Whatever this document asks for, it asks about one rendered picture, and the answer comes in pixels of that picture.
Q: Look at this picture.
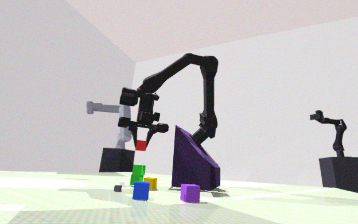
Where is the green block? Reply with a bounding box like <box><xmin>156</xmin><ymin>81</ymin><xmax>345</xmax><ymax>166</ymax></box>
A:
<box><xmin>132</xmin><ymin>164</ymin><xmax>145</xmax><ymax>176</ymax></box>
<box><xmin>130</xmin><ymin>175</ymin><xmax>144</xmax><ymax>185</ymax></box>

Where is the red block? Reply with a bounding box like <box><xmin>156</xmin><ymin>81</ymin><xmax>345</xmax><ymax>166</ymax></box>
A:
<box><xmin>135</xmin><ymin>140</ymin><xmax>147</xmax><ymax>151</ymax></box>

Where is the yellow block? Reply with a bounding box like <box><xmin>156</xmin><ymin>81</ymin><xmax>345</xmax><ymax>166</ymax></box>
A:
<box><xmin>143</xmin><ymin>177</ymin><xmax>157</xmax><ymax>190</ymax></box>

